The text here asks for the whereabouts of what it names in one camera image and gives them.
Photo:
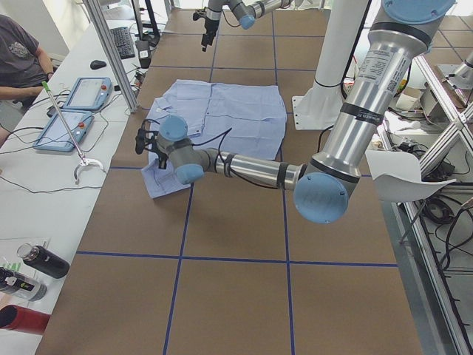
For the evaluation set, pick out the grey black bottle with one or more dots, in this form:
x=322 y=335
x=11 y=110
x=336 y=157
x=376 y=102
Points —
x=22 y=286

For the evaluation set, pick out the black computer mouse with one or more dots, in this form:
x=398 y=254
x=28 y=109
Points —
x=97 y=64

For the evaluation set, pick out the blue striped button shirt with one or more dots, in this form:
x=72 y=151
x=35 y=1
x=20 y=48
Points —
x=240 y=119

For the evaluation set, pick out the teach pendant near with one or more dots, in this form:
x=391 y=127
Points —
x=55 y=137

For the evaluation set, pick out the red bottle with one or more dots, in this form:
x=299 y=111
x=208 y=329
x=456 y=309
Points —
x=25 y=320

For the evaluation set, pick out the metal reacher grabber tool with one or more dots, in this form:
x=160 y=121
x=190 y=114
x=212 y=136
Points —
x=84 y=161

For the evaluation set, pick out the teach pendant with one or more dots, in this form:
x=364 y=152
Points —
x=89 y=94
x=55 y=137

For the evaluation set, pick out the black keyboard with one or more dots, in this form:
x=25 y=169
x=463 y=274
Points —
x=123 y=42

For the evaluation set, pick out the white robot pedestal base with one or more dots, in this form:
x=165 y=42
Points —
x=320 y=106

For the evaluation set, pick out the brown paper table cover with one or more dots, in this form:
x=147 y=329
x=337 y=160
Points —
x=226 y=267

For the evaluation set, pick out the black labelled box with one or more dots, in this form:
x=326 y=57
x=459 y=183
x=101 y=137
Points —
x=144 y=53

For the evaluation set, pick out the teach pendant far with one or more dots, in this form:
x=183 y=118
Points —
x=89 y=94

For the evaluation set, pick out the aluminium frame post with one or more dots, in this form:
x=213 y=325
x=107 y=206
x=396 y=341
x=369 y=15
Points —
x=95 y=13

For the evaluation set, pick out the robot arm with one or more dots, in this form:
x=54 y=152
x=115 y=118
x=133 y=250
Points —
x=246 y=15
x=322 y=187

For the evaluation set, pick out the black water bottle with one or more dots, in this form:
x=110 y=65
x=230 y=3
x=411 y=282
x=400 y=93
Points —
x=43 y=260

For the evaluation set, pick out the seated person grey shirt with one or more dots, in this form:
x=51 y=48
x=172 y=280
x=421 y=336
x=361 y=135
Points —
x=24 y=64

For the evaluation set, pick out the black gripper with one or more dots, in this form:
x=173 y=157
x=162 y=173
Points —
x=209 y=26
x=161 y=154

